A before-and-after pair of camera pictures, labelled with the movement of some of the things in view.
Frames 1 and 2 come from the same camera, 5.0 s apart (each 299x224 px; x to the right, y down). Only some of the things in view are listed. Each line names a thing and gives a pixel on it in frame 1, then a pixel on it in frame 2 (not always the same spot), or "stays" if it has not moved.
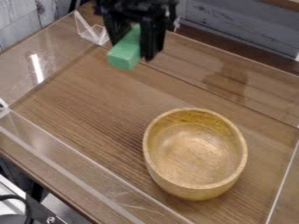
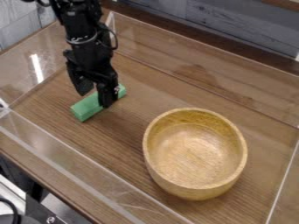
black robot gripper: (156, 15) -> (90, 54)
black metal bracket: (40, 214) stays
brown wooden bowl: (195, 150) stays
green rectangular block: (125, 54) -> (89, 104)
